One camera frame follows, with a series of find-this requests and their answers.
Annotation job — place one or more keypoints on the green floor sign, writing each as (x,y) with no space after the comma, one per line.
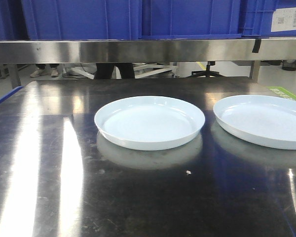
(282,92)

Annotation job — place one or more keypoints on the middle blue plastic crate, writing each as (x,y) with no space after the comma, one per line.
(190,19)

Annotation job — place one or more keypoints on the blue plastic crate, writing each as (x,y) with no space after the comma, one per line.
(190,19)
(83,19)

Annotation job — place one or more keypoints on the black waste bin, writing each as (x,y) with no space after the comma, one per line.
(289,65)

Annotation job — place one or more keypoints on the left blue plastic crate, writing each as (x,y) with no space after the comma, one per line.
(83,19)

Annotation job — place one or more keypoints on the white barcode label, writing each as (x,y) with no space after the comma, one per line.
(284,19)

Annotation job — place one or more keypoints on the steel shelf post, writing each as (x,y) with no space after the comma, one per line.
(14,76)
(254,70)

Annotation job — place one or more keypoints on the right steel shelf post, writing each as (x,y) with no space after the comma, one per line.
(254,70)

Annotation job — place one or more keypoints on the stainless steel shelf rail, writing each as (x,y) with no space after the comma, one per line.
(143,51)

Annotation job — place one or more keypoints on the left steel shelf post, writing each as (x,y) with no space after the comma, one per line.
(14,76)

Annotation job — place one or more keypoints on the black stool base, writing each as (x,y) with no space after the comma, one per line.
(206,73)

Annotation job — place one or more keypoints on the black tape strip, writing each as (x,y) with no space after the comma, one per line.
(256,46)

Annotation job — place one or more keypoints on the blue table edge strip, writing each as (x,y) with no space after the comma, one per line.
(9,94)

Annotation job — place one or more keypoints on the white metal frame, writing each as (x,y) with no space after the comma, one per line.
(142,70)

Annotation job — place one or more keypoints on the right blue labelled crate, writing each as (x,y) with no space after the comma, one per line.
(255,18)

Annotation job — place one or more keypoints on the light blue plate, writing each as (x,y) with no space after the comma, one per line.
(259,119)
(149,123)

